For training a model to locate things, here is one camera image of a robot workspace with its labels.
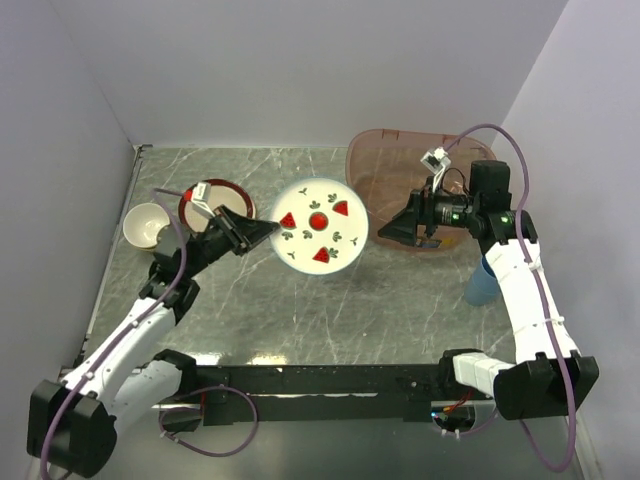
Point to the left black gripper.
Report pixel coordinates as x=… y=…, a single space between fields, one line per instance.
x=243 y=232

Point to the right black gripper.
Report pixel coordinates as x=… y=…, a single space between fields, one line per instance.
x=403 y=226

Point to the red rimmed cream plate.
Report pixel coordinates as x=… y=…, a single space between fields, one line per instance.
x=222 y=192

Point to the white watermelon pattern plate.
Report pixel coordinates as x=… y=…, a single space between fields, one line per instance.
x=323 y=226

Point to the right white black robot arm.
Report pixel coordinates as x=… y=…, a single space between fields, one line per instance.
x=550 y=377

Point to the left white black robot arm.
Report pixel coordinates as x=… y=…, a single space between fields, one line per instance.
x=74 y=423

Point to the translucent pink plastic bin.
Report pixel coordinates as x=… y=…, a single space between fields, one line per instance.
x=383 y=166

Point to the blue plastic cup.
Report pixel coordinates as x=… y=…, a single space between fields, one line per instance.
x=482 y=287

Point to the cream ceramic bowl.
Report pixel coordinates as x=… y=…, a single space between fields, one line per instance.
x=142 y=225

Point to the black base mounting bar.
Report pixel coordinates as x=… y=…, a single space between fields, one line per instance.
x=243 y=393

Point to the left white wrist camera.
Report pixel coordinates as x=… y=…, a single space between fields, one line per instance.
x=198 y=196

